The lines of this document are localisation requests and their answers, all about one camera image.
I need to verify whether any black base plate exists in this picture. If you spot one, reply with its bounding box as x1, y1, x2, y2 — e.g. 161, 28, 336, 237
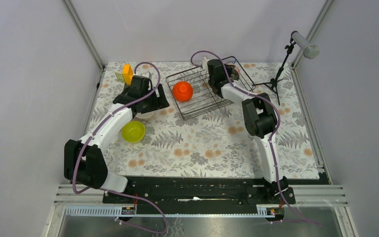
70, 173, 329, 215

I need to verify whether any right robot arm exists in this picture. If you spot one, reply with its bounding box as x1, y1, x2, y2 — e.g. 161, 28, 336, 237
201, 58, 278, 183

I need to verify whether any orange plastic bowl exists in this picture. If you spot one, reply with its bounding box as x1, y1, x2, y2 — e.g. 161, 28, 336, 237
172, 81, 193, 102

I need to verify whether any orange plastic block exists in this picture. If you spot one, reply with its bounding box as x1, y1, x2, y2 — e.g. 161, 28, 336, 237
122, 64, 134, 85

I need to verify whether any microphone on black stand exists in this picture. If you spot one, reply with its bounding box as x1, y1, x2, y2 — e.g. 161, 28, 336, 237
254, 31, 320, 106

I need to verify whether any beige ceramic bowl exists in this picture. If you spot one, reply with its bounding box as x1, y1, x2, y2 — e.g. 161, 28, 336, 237
135, 111, 155, 119

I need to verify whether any green mesh piece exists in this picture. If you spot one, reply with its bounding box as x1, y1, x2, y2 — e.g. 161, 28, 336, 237
114, 72, 124, 83

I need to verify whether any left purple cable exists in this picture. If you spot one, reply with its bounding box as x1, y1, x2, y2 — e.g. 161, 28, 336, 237
72, 61, 171, 234

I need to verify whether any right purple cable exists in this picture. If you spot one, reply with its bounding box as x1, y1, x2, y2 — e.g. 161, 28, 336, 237
190, 50, 323, 226

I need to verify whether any floral tablecloth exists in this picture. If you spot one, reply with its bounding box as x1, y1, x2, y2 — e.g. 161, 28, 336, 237
103, 62, 319, 179

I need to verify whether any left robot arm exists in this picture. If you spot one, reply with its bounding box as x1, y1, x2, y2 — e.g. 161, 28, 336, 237
64, 75, 169, 203

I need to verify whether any purple cable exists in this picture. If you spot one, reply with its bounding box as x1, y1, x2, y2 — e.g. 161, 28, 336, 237
72, 61, 171, 234
190, 50, 323, 226

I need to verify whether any wire dish rack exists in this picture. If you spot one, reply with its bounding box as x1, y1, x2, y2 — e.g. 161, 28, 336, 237
166, 56, 255, 120

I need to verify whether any yellow plastic bowl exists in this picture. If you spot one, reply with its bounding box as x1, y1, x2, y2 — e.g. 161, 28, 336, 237
121, 121, 146, 143

